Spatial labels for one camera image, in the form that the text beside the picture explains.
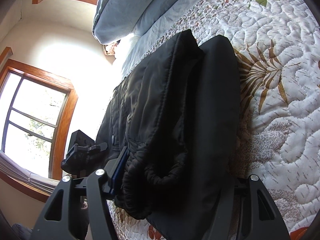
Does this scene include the blue pillow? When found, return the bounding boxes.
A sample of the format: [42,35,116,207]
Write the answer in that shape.
[132,0,201,38]

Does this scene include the folded blue duvet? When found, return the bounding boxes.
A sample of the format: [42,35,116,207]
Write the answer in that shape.
[92,0,152,44]

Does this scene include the person's left hand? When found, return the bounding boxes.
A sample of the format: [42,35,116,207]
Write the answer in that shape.
[80,200,88,210]

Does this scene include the black padded pants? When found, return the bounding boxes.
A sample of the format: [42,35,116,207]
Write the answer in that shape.
[96,30,240,239]

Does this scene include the side wooden window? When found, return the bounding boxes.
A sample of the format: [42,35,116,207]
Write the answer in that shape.
[1,47,78,203]

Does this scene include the floral quilted bedspread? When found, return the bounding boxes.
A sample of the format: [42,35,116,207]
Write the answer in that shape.
[115,0,319,239]

